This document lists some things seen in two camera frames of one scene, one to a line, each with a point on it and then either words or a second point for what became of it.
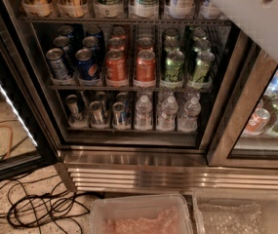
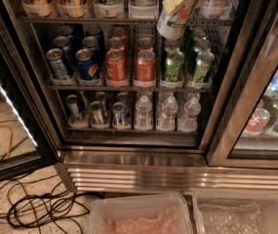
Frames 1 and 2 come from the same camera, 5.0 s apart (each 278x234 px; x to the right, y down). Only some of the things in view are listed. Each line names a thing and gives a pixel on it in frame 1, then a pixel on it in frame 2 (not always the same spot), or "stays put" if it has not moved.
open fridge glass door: (18, 135) stays put
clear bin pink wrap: (140, 214) stays put
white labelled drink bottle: (143, 2) to (172, 24)
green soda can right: (203, 67) stays put
